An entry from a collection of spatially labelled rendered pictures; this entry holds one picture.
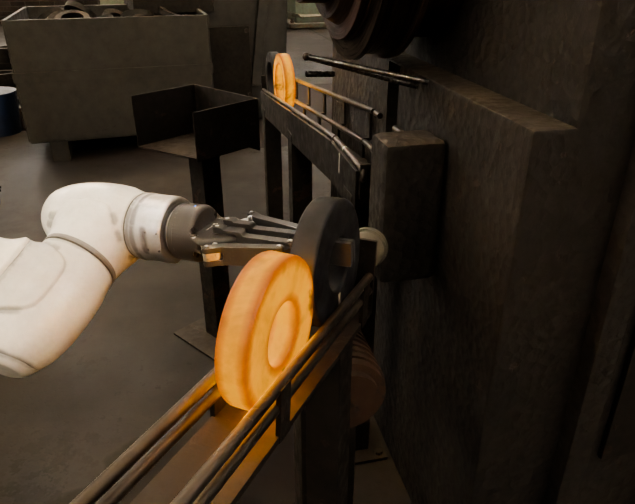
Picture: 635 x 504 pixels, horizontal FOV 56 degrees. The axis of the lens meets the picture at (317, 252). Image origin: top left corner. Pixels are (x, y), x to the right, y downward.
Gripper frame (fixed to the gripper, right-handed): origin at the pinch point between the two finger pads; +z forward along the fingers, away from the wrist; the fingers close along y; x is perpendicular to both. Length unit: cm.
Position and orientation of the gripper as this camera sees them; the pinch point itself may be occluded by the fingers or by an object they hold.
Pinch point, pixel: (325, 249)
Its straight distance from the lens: 70.6
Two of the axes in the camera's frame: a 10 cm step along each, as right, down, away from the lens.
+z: 9.2, 1.2, -3.6
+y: -3.8, 4.2, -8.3
